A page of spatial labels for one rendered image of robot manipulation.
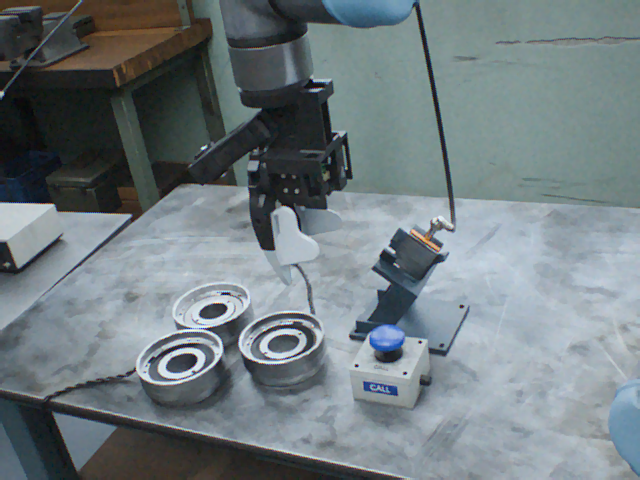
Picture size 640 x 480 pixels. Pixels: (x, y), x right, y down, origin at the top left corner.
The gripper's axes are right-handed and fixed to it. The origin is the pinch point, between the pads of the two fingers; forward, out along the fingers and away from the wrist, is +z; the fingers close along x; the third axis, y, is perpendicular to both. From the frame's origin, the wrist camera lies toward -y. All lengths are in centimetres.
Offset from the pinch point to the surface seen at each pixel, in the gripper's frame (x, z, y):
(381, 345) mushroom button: -0.7, 9.2, 9.8
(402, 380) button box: -2.3, 12.2, 12.4
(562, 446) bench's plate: -3.5, 16.3, 29.1
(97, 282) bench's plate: 13.1, 16.4, -43.1
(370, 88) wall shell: 162, 36, -54
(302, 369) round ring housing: -1.2, 14.0, -0.3
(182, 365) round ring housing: -2.8, 15.2, -16.4
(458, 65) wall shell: 162, 29, -24
